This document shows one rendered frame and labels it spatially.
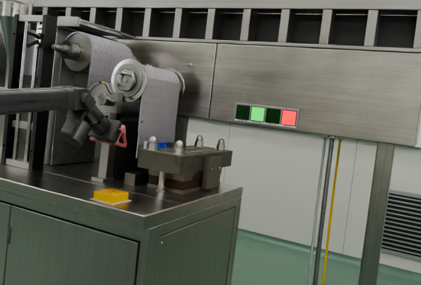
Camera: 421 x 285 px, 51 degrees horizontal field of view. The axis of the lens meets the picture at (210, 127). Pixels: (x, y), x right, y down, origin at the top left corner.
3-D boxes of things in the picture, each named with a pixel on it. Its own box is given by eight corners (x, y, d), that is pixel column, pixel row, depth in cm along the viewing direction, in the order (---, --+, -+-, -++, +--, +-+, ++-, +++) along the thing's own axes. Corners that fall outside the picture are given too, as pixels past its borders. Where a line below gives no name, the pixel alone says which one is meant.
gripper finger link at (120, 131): (126, 156, 137) (112, 140, 130) (108, 152, 140) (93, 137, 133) (136, 137, 140) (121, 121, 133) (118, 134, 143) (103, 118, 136)
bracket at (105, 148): (90, 180, 149) (99, 90, 148) (103, 178, 155) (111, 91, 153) (101, 183, 147) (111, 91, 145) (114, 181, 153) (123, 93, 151)
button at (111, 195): (93, 199, 124) (93, 190, 123) (109, 195, 130) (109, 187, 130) (112, 204, 121) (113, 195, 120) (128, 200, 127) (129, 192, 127)
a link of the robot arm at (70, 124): (88, 90, 118) (63, 86, 122) (67, 126, 113) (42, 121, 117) (108, 115, 128) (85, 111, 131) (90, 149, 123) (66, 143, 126)
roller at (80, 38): (61, 69, 166) (65, 32, 165) (105, 76, 188) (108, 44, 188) (89, 72, 160) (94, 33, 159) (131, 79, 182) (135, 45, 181)
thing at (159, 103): (137, 131, 150) (143, 77, 149) (173, 131, 171) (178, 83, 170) (138, 131, 150) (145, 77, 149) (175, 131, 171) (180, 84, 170)
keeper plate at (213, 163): (201, 188, 153) (205, 156, 152) (213, 185, 162) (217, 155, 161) (207, 189, 152) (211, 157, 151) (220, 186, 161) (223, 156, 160)
